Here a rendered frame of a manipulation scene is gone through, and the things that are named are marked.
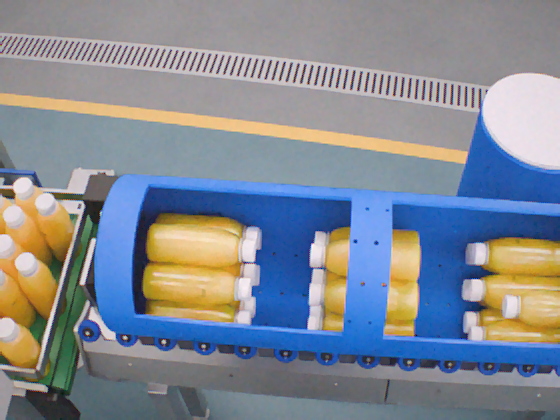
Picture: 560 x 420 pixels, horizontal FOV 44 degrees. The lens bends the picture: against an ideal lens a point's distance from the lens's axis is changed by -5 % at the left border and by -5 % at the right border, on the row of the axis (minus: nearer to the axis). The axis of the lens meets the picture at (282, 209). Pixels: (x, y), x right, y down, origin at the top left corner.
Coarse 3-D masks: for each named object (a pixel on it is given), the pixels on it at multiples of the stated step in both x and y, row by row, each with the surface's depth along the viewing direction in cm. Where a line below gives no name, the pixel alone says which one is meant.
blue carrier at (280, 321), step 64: (128, 192) 120; (192, 192) 135; (256, 192) 121; (320, 192) 121; (384, 192) 123; (128, 256) 114; (256, 256) 141; (384, 256) 112; (448, 256) 137; (128, 320) 119; (192, 320) 118; (256, 320) 135; (384, 320) 113; (448, 320) 135
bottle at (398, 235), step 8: (328, 232) 128; (336, 232) 127; (344, 232) 126; (392, 232) 126; (400, 232) 126; (408, 232) 126; (416, 232) 126; (328, 240) 127; (400, 240) 125; (408, 240) 125; (416, 240) 125
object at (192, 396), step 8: (184, 392) 201; (192, 392) 200; (200, 392) 207; (184, 400) 207; (192, 400) 206; (200, 400) 208; (192, 408) 212; (200, 408) 211; (192, 416) 221; (200, 416) 218
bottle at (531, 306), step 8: (520, 296) 120; (528, 296) 118; (536, 296) 118; (544, 296) 118; (552, 296) 118; (520, 304) 118; (528, 304) 118; (536, 304) 117; (544, 304) 117; (552, 304) 117; (520, 312) 119; (528, 312) 117; (536, 312) 117; (544, 312) 117; (552, 312) 117; (520, 320) 119; (528, 320) 118; (536, 320) 117; (544, 320) 117; (552, 320) 117
